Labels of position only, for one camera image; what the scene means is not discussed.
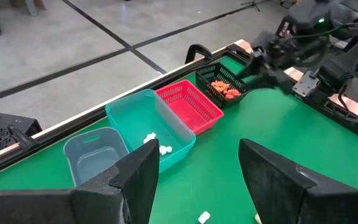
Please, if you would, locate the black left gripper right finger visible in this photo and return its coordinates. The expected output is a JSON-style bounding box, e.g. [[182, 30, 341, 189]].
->
[[238, 138, 358, 224]]

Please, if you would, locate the red plastic basket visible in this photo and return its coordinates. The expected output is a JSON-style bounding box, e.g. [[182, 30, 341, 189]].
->
[[155, 79, 225, 136]]

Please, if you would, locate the grey-blue plastic bin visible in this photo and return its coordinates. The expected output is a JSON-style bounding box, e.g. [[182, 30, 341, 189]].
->
[[63, 126, 130, 187]]

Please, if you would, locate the small white skeleton figure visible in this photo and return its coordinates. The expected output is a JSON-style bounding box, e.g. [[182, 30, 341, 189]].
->
[[143, 132, 157, 144], [158, 144, 173, 156], [197, 210, 211, 224]]

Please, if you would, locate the teal translucent plastic bin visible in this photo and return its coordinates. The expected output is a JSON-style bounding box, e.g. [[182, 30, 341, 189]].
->
[[104, 89, 197, 174]]

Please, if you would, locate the black plastic basket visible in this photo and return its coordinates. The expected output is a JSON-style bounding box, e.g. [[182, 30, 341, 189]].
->
[[194, 62, 250, 110]]

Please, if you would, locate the black curved frame bracket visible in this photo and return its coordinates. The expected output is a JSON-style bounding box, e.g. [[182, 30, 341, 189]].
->
[[184, 43, 214, 65], [7, 124, 39, 151]]

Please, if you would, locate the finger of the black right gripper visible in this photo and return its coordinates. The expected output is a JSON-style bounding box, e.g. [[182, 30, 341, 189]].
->
[[237, 60, 293, 94]]

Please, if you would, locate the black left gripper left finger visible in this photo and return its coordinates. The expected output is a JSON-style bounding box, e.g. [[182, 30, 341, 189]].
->
[[0, 138, 161, 224]]

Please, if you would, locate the small orange skeleton figure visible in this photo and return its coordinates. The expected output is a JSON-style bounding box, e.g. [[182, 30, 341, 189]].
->
[[224, 88, 242, 101], [211, 80, 231, 93]]

